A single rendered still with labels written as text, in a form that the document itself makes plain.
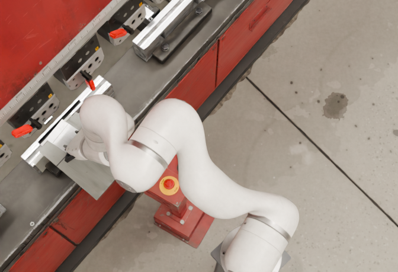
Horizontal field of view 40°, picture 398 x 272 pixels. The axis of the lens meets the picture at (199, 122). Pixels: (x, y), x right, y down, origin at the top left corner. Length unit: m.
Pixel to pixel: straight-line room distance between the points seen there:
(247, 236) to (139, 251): 1.48
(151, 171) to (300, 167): 1.83
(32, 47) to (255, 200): 0.67
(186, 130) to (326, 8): 2.26
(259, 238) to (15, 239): 0.94
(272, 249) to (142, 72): 0.98
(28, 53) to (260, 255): 0.76
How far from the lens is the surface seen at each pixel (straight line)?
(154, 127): 1.16
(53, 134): 1.91
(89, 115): 1.24
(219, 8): 2.22
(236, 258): 1.35
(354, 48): 3.24
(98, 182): 1.83
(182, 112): 1.17
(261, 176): 2.86
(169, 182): 2.00
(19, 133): 1.60
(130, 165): 1.14
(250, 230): 1.36
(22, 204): 2.01
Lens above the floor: 2.74
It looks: 69 degrees down
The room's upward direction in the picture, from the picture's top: straight up
